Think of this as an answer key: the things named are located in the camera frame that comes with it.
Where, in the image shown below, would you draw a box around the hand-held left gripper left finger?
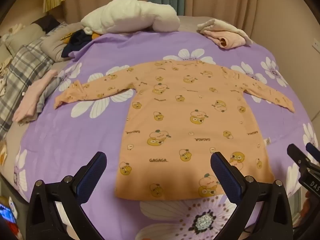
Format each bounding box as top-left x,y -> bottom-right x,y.
26,152 -> 107,240

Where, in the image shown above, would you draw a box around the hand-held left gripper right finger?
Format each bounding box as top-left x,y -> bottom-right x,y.
210,152 -> 293,240

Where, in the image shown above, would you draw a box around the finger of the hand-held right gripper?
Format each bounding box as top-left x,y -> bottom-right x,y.
287,144 -> 312,172
306,142 -> 320,167

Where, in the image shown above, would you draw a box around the orange cartoon print shirt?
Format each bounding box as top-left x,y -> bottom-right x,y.
54,59 -> 295,201

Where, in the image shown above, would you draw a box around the pale pink clothes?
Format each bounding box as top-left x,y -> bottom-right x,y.
13,70 -> 58,123

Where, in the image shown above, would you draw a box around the dark navy clothes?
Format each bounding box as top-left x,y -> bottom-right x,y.
61,29 -> 94,58

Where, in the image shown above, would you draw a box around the purple floral blanket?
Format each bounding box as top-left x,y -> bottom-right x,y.
5,29 -> 318,240

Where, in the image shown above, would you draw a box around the device with blue screen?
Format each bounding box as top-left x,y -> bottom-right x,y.
0,196 -> 18,224

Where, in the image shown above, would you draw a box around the grey cloth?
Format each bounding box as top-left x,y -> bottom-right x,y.
37,76 -> 63,113

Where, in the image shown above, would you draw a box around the pink folded garment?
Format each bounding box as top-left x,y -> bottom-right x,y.
207,31 -> 246,49

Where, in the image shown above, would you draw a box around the grey plaid blanket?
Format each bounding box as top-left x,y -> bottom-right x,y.
0,36 -> 57,140

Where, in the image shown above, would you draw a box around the cream patterned cloth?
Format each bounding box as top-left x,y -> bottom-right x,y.
0,55 -> 14,98

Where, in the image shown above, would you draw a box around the grey pillow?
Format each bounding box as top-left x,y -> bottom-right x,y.
4,24 -> 46,55
40,22 -> 83,62

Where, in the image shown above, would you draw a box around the cream folded cloth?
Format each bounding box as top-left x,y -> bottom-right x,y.
197,19 -> 253,44

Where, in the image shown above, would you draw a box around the dark brown pillow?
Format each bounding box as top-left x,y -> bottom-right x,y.
32,14 -> 62,34

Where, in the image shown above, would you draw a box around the white fluffy blanket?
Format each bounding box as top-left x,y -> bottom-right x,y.
80,0 -> 180,35

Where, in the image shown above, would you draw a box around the white plush toy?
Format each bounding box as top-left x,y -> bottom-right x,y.
7,24 -> 24,35

